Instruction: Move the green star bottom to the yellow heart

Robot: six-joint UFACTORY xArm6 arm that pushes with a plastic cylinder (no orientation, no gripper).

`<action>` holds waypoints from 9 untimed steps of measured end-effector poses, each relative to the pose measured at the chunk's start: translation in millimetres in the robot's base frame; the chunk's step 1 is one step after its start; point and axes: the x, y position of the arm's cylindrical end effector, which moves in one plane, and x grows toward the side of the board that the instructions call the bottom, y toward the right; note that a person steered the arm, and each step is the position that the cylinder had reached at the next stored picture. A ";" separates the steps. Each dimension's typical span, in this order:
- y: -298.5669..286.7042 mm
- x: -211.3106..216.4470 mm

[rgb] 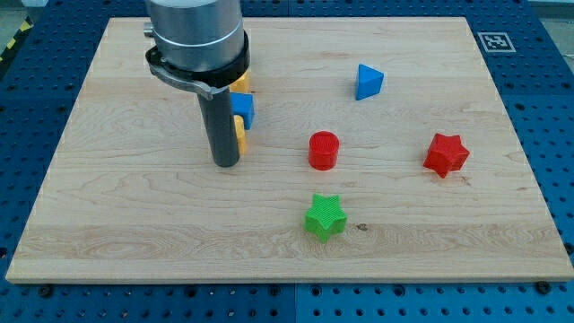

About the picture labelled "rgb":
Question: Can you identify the yellow block upper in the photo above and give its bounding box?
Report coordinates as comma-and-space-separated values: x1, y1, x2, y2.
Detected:
230, 71, 251, 93

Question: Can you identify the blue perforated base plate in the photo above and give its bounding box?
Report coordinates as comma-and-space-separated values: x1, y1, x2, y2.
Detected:
1, 1, 573, 322

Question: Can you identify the yellow heart block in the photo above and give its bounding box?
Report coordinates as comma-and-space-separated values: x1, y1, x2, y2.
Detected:
234, 115, 248, 155

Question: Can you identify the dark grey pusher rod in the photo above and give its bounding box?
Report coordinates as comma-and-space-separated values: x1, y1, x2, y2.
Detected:
198, 87, 239, 168

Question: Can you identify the green star block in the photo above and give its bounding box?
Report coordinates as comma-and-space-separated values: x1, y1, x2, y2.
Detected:
304, 194, 347, 243

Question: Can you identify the red star block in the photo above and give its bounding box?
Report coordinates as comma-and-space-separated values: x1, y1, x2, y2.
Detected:
423, 133, 470, 179

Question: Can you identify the red cylinder block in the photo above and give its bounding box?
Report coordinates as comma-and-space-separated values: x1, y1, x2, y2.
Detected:
308, 131, 340, 170

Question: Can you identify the wooden board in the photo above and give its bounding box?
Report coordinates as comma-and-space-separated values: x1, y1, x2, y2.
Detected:
6, 17, 573, 284

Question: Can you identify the blue triangle block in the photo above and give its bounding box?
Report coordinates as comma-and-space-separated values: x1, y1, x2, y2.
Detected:
355, 64, 385, 100

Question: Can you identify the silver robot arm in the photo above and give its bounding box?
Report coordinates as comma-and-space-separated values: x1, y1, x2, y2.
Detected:
144, 0, 250, 168

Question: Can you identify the blue cube block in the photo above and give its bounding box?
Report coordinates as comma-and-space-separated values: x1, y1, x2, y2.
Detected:
230, 92, 256, 130

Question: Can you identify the white fiducial marker tag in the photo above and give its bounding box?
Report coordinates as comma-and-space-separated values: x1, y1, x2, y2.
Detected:
478, 31, 516, 53

